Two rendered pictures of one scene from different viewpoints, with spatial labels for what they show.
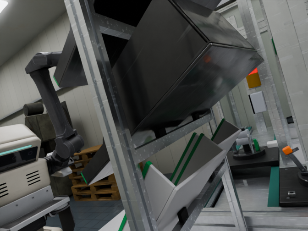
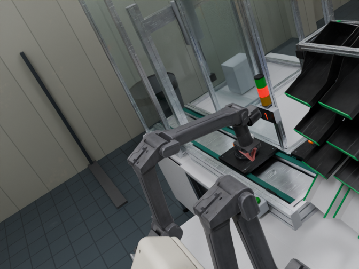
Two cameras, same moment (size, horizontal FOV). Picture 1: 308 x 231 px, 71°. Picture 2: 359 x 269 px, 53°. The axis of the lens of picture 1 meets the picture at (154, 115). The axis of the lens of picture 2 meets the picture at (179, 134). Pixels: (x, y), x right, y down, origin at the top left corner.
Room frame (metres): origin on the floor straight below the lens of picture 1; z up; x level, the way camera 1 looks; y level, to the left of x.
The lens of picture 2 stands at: (0.17, 1.08, 2.18)
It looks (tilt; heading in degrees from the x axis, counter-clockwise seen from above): 30 degrees down; 310
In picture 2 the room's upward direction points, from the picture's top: 24 degrees counter-clockwise
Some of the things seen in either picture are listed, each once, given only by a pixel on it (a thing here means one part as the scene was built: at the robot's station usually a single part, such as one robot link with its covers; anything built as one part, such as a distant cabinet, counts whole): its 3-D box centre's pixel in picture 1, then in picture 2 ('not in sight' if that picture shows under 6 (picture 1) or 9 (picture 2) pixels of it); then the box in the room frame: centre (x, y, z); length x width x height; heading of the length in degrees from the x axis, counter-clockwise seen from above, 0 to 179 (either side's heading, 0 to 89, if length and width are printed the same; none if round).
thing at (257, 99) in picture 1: (253, 78); (265, 97); (0.80, -0.40, 1.29); 0.12 x 0.05 x 0.25; 149
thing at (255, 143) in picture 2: not in sight; (244, 139); (0.76, 0.00, 1.35); 0.10 x 0.07 x 0.07; 148
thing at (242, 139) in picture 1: (245, 135); not in sight; (0.97, -0.37, 1.06); 0.08 x 0.04 x 0.07; 56
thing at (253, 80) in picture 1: (254, 80); (265, 99); (0.80, -0.40, 1.29); 0.05 x 0.05 x 0.05
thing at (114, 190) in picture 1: (105, 168); not in sight; (4.48, 1.28, 0.47); 1.34 x 0.92 x 0.95; 57
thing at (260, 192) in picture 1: (257, 169); (256, 159); (0.94, -0.37, 0.91); 0.84 x 0.28 x 0.10; 149
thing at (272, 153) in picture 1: (249, 156); (247, 153); (0.98, -0.37, 0.96); 0.24 x 0.24 x 0.02; 59
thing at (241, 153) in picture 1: (248, 152); (246, 151); (0.98, -0.37, 0.98); 0.14 x 0.14 x 0.02
